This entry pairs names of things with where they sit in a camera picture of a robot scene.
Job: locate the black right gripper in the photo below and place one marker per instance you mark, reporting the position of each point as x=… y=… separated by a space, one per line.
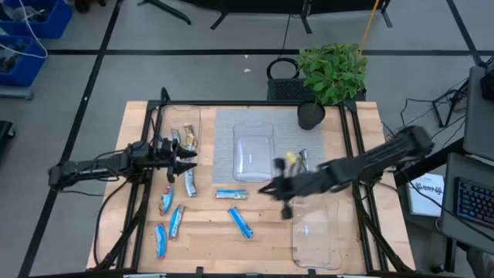
x=301 y=183

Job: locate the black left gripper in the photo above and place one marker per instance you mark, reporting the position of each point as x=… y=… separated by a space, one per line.
x=166 y=154

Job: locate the orange granola bar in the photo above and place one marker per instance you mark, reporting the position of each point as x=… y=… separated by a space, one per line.
x=190 y=137

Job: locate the blue green granola bar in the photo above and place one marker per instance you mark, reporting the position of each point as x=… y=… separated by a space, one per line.
x=231 y=194

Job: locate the blue granola bar red end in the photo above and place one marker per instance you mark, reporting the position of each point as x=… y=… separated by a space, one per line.
x=166 y=201

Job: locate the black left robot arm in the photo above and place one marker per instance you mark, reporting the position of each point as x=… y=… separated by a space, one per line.
x=88 y=168

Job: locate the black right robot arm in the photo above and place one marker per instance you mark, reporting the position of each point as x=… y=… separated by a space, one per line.
x=378 y=158

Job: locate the clear plastic bin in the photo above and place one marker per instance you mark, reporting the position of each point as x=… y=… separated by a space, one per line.
x=252 y=170
x=316 y=247
x=195 y=116

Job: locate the grey woven table mat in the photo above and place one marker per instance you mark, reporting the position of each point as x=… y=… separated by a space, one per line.
x=224 y=154

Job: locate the black plant pot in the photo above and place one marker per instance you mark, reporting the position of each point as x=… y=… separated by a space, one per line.
x=308 y=116

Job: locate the black perforated box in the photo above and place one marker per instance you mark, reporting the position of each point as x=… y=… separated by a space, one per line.
x=285 y=90

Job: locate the green leafy plant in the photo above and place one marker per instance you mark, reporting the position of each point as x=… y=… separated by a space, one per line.
x=332 y=73

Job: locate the black tripod leg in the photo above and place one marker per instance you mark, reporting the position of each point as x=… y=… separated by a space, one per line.
x=166 y=11

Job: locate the white paper sheet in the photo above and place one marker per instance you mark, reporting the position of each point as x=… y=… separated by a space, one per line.
x=424 y=201

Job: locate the grey desk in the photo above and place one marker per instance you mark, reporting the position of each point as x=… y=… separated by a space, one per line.
x=449 y=216

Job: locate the black partition panel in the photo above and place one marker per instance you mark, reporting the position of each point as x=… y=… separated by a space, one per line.
x=270 y=4

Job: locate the black floor object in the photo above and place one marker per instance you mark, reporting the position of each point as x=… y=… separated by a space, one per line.
x=4 y=133

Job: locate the black floor stand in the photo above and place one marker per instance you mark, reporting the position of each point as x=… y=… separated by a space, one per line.
x=440 y=112

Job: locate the blue storage bin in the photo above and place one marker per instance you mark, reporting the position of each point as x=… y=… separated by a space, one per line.
x=42 y=23
x=27 y=65

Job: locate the black keyboard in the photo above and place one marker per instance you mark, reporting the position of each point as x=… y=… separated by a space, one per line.
x=475 y=201

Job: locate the grey monitor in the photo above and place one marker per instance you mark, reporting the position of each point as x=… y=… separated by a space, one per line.
x=478 y=116

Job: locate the black aluminium table frame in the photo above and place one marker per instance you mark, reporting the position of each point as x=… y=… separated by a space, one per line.
x=251 y=103

